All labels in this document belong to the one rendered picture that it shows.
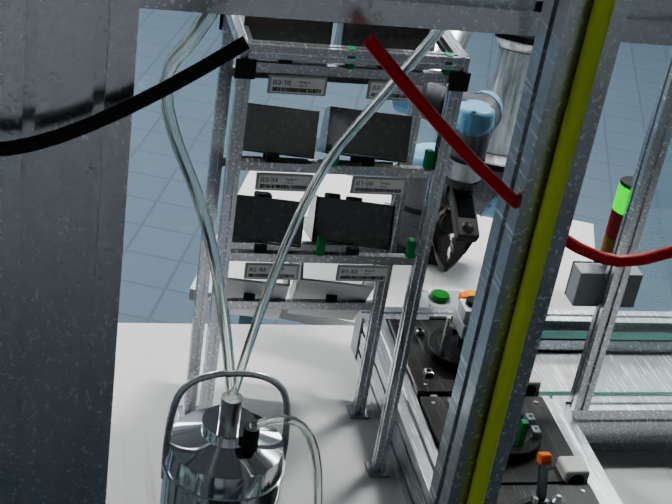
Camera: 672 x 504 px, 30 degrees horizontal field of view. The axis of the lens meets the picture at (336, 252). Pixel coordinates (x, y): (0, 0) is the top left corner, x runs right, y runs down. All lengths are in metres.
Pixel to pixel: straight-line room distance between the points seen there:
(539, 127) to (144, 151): 4.39
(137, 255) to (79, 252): 3.61
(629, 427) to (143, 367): 0.94
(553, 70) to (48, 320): 0.41
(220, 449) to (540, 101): 0.63
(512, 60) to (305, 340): 0.78
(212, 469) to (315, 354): 1.20
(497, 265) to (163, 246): 3.63
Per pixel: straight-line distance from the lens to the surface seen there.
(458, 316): 2.41
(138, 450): 2.27
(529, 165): 0.94
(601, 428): 2.45
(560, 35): 0.90
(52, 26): 0.84
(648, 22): 0.98
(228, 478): 1.38
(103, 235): 0.90
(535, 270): 0.97
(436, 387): 2.35
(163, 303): 4.26
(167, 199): 4.90
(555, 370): 2.58
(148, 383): 2.43
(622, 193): 2.21
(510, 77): 2.85
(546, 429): 2.31
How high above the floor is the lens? 2.30
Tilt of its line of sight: 29 degrees down
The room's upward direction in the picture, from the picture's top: 9 degrees clockwise
